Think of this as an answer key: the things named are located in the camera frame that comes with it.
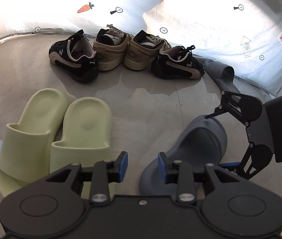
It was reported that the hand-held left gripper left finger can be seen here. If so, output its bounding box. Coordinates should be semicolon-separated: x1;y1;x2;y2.
45;151;128;204

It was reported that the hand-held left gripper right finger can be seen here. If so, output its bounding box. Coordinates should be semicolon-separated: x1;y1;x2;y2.
157;152;241;204

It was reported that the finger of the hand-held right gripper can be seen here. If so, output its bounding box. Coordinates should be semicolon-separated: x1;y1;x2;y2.
204;91;251;128
219;142;259;180

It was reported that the grey slide sandal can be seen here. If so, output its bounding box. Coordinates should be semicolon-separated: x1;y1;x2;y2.
203;60;247;97
139;115;228;200

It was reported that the green slide sandal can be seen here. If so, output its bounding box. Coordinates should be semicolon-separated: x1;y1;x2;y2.
0;88;68;197
50;97;113;200

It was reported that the black suede sneaker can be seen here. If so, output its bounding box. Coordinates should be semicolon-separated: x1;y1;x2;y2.
48;29;99;83
151;45;205;80

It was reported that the tan suede sneaker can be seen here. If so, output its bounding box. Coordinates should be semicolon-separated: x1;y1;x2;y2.
93;25;134;71
123;30;171;71

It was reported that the white printed sheet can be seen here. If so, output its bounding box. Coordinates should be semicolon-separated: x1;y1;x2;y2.
0;0;282;97

